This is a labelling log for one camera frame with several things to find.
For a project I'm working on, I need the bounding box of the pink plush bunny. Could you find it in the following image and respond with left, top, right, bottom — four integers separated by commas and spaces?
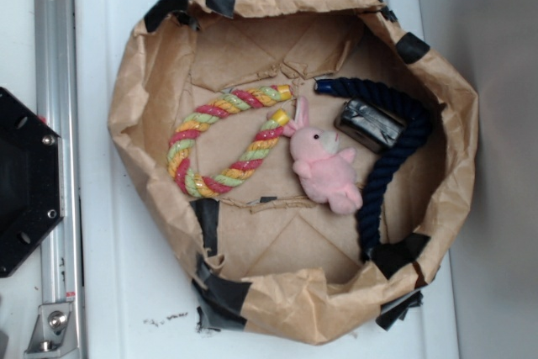
283, 96, 363, 215

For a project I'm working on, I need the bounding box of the brown paper bag bin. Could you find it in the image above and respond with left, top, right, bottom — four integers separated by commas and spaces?
108, 0, 478, 345

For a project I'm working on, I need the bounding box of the black taped box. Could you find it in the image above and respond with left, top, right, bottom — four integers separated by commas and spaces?
334, 98, 406, 154

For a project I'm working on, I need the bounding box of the white tray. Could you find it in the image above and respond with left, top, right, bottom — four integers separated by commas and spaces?
75, 0, 459, 358

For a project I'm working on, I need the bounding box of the multicolored twisted rope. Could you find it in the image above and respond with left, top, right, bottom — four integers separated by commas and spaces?
166, 84, 293, 199

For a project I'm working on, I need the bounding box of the dark blue twisted rope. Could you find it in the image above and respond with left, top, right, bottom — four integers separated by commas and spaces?
314, 77, 433, 262

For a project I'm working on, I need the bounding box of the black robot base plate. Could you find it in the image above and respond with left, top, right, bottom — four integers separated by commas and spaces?
0, 87, 63, 278

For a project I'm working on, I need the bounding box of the metal corner bracket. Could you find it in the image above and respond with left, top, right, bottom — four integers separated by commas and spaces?
24, 302, 77, 358

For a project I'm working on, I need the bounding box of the aluminium extrusion rail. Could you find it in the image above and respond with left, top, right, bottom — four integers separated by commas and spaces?
34, 0, 87, 358

